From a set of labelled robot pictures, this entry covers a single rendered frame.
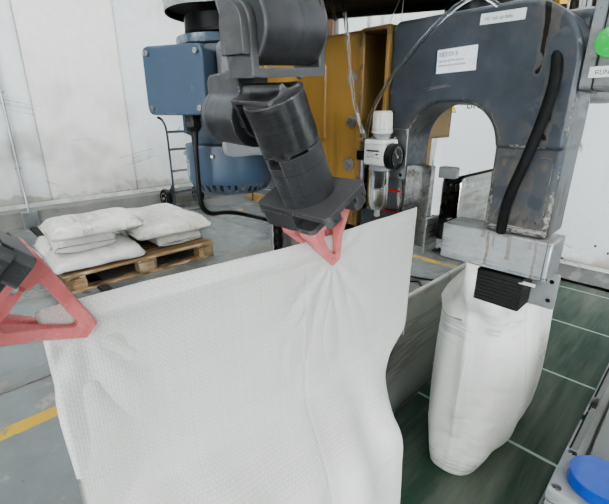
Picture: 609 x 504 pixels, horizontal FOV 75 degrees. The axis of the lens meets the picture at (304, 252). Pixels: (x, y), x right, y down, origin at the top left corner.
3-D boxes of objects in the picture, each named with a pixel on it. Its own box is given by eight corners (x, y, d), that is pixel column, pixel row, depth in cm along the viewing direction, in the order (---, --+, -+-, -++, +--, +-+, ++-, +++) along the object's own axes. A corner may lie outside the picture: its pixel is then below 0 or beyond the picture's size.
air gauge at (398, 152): (390, 171, 56) (392, 144, 55) (379, 170, 57) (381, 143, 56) (404, 168, 58) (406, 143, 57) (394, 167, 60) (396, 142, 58)
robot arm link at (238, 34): (239, -6, 28) (324, 4, 34) (170, 14, 36) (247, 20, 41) (253, 161, 33) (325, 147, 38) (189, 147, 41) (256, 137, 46)
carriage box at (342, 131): (353, 227, 70) (362, 27, 59) (241, 199, 93) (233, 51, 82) (425, 206, 86) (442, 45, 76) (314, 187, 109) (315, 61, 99)
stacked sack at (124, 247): (55, 282, 271) (50, 261, 266) (40, 265, 301) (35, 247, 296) (150, 258, 316) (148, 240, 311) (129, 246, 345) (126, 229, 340)
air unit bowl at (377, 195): (379, 212, 59) (382, 170, 57) (363, 209, 61) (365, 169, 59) (390, 209, 61) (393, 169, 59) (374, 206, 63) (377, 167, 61)
